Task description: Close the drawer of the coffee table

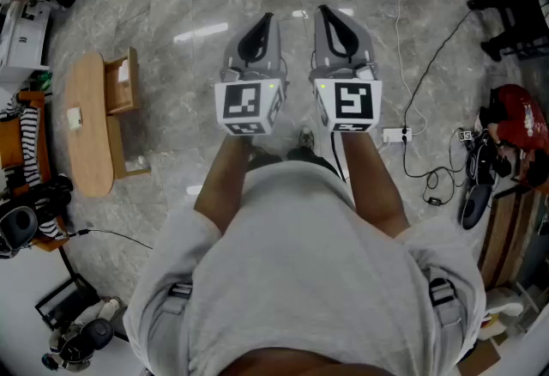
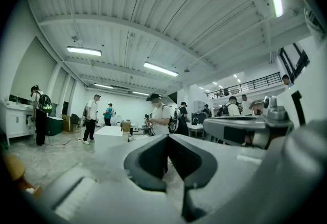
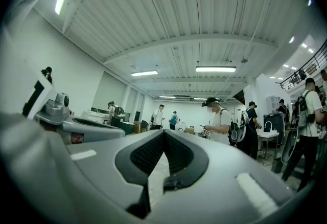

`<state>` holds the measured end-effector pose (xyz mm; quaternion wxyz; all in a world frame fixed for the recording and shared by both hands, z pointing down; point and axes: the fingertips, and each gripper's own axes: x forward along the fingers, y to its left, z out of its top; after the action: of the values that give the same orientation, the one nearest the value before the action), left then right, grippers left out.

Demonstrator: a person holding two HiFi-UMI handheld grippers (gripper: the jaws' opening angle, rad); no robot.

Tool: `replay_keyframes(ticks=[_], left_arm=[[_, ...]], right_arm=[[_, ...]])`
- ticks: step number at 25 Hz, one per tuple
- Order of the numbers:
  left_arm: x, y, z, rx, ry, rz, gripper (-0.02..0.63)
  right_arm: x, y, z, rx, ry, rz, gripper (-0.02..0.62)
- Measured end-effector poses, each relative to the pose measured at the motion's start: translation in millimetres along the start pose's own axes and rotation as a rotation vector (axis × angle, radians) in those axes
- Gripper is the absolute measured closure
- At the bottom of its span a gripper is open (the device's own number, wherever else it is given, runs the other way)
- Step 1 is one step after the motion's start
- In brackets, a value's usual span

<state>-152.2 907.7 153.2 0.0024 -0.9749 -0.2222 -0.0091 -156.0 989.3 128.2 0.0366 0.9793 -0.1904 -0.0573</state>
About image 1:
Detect black office chair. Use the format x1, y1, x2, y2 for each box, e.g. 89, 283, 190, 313
466, 0, 549, 63

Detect long black power cable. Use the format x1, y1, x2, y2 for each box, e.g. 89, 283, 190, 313
402, 9, 475, 135

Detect person's right gray sneaker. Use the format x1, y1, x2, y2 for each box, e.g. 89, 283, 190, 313
297, 126, 317, 151

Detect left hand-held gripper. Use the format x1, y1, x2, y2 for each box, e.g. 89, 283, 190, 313
214, 12, 289, 136

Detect wooden bench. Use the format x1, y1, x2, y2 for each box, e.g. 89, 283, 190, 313
477, 183, 549, 292

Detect white power strip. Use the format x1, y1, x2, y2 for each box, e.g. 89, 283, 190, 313
382, 127, 413, 144

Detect black floor cable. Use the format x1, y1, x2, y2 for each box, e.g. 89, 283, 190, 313
67, 227, 154, 251

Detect white cabinet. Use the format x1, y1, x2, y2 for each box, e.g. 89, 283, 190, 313
0, 0, 52, 82

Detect white cable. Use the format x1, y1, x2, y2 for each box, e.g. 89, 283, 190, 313
393, 0, 430, 136

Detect wooden oval table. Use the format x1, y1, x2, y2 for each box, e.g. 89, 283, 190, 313
65, 50, 152, 199

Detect cardboard box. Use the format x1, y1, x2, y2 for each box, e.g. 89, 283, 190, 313
455, 337, 503, 376

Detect black white striped blanket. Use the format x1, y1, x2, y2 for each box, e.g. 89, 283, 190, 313
6, 104, 69, 240

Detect black laptop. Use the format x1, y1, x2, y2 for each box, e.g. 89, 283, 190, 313
33, 273, 103, 331

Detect person's black trousers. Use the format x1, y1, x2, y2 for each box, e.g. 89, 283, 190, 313
247, 145, 344, 182

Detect person's light gray T-shirt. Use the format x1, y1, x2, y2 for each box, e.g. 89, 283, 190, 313
122, 159, 488, 376

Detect small white box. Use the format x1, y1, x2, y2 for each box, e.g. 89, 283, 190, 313
66, 106, 84, 132

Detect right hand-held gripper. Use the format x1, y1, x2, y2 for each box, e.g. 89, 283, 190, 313
309, 4, 383, 134

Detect person's left forearm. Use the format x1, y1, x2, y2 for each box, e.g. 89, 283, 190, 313
193, 134, 255, 234

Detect black cable with adapter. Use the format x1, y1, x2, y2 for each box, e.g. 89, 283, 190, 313
401, 137, 469, 208

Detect gray backpack strap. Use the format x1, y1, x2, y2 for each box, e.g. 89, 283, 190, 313
427, 275, 464, 326
165, 282, 194, 318

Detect wooden drawer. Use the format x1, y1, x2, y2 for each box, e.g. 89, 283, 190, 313
104, 46, 141, 116

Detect right hand-held gripper black cable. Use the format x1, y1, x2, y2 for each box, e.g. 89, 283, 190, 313
329, 131, 347, 183

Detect orange sofa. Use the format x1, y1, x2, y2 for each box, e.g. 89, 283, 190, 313
0, 89, 72, 254

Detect white plastic bag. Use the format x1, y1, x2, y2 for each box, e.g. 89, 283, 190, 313
480, 287, 527, 341

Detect person's right forearm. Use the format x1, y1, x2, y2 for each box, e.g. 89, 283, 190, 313
341, 130, 411, 240

